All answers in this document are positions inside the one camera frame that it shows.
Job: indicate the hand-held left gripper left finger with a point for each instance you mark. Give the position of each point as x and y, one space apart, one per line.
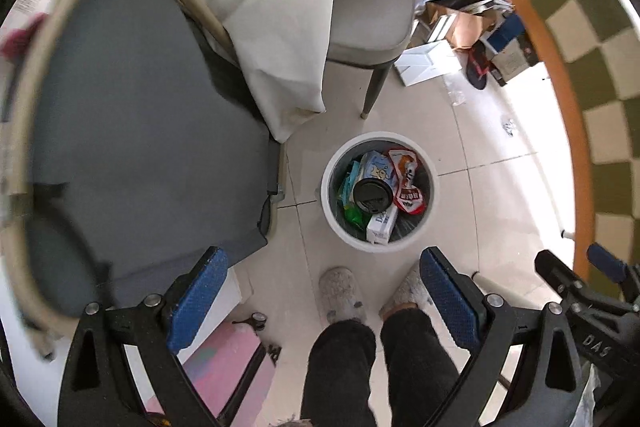
197 302

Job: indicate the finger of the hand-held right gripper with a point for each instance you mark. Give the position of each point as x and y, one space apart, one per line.
555 269
607 261

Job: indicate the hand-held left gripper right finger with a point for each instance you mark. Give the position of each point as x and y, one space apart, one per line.
447 302

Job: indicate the white pink toothpaste box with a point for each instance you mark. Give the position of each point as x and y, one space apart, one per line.
382 227

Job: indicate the red snack wrapper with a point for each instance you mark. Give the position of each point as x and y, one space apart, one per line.
409 192

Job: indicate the black cup lid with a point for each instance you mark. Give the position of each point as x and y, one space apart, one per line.
372 197

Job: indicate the green blue rice bag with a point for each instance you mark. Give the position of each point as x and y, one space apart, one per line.
349 204

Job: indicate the blue tissue packet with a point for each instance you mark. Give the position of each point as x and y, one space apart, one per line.
377 166

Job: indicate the white round trash bin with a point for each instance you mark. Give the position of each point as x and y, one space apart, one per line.
330 187

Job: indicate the grey fuzzy slipper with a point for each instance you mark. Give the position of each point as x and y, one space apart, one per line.
407 289
341 292

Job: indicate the person's black pants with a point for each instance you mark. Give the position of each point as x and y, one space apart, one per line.
340 372

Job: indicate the clear plastic scrap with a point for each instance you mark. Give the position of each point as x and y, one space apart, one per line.
455 96
509 126

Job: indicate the grey cushioned chair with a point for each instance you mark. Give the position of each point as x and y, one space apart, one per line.
140 132
370 17

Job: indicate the grey box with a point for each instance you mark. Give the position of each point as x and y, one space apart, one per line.
515 64

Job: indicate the white flat box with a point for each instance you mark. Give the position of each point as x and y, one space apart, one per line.
427 63

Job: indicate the blue box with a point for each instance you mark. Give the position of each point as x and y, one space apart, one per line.
505 34

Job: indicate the brown cardboard box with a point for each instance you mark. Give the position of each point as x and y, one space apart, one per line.
462 29

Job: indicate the white cloth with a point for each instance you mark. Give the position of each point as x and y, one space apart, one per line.
280 17

